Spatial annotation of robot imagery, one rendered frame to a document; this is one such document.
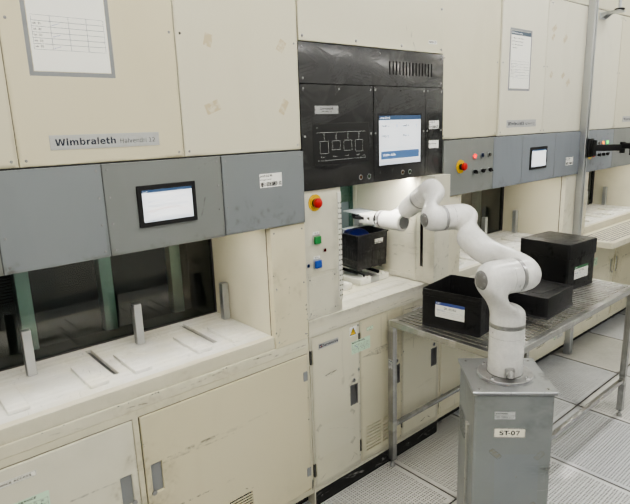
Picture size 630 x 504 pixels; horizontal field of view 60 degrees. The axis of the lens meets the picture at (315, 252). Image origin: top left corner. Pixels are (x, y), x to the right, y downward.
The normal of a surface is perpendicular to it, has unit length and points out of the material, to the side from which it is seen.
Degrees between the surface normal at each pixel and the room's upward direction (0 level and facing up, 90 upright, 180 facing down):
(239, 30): 90
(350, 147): 90
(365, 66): 90
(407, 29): 93
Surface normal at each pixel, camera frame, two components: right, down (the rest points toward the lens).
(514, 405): -0.07, 0.22
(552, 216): -0.76, 0.17
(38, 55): 0.66, 0.15
